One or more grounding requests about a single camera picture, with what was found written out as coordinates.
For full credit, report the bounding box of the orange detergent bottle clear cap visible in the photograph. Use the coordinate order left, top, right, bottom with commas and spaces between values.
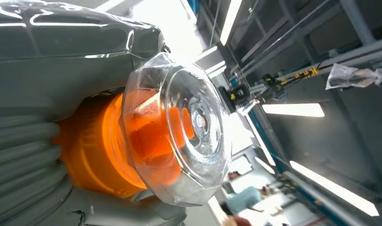
53, 52, 233, 207

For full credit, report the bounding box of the black yellow hoist head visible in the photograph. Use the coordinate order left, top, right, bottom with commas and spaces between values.
218, 83, 251, 113

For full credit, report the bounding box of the white ceiling light strip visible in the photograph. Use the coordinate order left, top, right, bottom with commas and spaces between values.
262, 103, 325, 118
220, 0, 243, 47
289, 161, 380, 217

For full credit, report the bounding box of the person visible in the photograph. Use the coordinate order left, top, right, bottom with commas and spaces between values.
224, 186, 264, 217

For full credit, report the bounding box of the clear plastic bag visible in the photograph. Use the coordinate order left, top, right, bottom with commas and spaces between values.
326, 63, 382, 91

